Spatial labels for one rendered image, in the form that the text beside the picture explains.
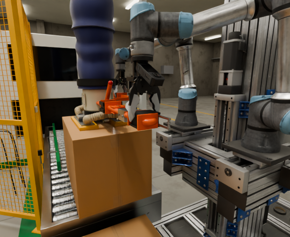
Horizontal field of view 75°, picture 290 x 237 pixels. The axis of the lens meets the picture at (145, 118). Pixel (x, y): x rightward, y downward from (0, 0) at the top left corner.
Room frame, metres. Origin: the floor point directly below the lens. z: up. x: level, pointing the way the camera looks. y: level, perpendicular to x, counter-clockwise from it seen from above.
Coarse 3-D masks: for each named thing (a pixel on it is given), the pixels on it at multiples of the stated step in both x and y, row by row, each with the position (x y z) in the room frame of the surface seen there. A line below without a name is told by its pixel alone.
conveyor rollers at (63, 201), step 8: (56, 136) 2.50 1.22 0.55; (64, 152) 1.95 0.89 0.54; (64, 160) 1.72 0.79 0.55; (56, 168) 1.59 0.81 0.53; (64, 168) 1.55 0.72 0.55; (56, 176) 1.43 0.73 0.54; (64, 176) 1.45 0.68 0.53; (56, 184) 1.34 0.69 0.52; (64, 184) 1.29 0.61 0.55; (56, 192) 1.19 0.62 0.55; (64, 192) 1.20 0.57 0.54; (72, 192) 1.22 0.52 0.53; (56, 200) 1.10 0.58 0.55; (64, 200) 1.12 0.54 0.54; (72, 200) 1.14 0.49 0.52; (56, 208) 1.02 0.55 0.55; (64, 208) 1.04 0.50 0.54; (72, 208) 1.05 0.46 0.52; (56, 216) 0.95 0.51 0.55; (64, 216) 0.96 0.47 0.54
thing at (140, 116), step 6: (138, 114) 0.57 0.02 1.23; (144, 114) 0.57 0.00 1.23; (150, 114) 0.58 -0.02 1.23; (156, 114) 0.59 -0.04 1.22; (138, 120) 0.56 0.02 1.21; (132, 126) 0.61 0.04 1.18; (138, 126) 0.56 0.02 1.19; (144, 126) 0.57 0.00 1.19; (150, 126) 0.58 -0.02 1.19; (156, 126) 0.59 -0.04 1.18
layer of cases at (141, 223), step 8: (144, 216) 0.96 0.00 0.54; (120, 224) 0.90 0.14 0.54; (128, 224) 0.90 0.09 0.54; (136, 224) 0.90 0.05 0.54; (144, 224) 0.90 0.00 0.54; (152, 224) 0.90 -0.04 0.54; (96, 232) 0.84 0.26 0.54; (104, 232) 0.84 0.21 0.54; (112, 232) 0.84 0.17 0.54; (120, 232) 0.84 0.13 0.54; (128, 232) 0.84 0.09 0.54; (136, 232) 0.84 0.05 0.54; (144, 232) 0.84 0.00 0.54; (152, 232) 0.84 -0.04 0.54
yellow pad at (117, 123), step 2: (108, 118) 1.15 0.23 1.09; (110, 118) 1.14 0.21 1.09; (112, 118) 1.12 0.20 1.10; (114, 118) 1.12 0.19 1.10; (116, 118) 1.12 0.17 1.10; (110, 120) 1.10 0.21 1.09; (112, 120) 1.09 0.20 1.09; (114, 120) 1.07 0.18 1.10; (116, 120) 1.07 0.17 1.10; (118, 120) 1.07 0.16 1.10; (110, 122) 1.09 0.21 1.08; (112, 122) 1.06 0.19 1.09; (114, 122) 1.04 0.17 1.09; (116, 122) 1.04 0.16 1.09; (118, 122) 1.04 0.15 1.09; (120, 122) 1.04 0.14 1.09; (122, 122) 1.04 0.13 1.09; (124, 122) 1.05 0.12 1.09; (126, 122) 1.05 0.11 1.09; (112, 124) 1.06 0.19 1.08; (114, 124) 1.02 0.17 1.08; (116, 124) 1.02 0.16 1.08; (118, 124) 1.03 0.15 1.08; (120, 124) 1.03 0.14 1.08; (122, 124) 1.04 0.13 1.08; (124, 124) 1.05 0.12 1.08; (126, 124) 1.05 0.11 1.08
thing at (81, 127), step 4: (72, 116) 1.23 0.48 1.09; (76, 116) 1.20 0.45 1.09; (72, 120) 1.14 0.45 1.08; (76, 120) 1.10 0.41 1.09; (80, 120) 1.08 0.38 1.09; (76, 124) 1.02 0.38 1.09; (80, 124) 0.99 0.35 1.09; (92, 124) 0.99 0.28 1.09; (96, 124) 1.00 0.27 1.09; (80, 128) 0.93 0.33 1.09; (84, 128) 0.94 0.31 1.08; (88, 128) 0.95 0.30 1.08; (92, 128) 0.96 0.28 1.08; (96, 128) 0.97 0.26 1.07
